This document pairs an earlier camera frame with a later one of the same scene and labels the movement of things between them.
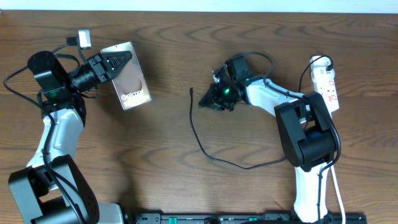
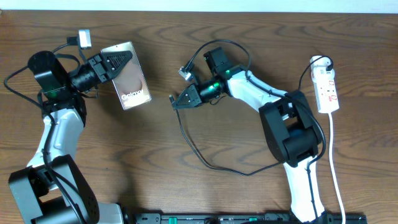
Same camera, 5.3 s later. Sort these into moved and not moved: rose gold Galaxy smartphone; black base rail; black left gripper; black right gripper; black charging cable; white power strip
Moved: black charging cable; black right gripper
Not moved: white power strip; rose gold Galaxy smartphone; black base rail; black left gripper
